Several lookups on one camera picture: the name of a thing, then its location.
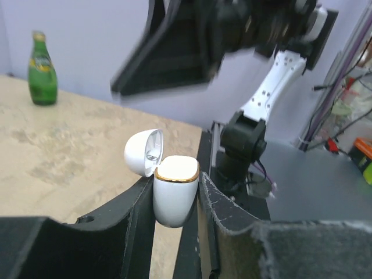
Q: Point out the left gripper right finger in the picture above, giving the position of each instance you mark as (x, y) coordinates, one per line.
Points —
(235, 244)

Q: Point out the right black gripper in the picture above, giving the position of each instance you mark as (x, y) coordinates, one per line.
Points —
(183, 44)

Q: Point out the small white case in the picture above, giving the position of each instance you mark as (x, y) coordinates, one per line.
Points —
(175, 178)

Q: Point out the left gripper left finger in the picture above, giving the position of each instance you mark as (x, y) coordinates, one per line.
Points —
(113, 241)

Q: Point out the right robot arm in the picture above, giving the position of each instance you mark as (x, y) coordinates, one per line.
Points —
(243, 137)

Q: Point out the green glass bottle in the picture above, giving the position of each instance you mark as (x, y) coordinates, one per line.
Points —
(42, 79)

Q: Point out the orange green cardboard box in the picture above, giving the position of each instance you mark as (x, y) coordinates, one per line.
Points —
(361, 155)

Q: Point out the aluminium extrusion rail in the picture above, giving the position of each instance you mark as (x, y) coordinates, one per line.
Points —
(215, 147)

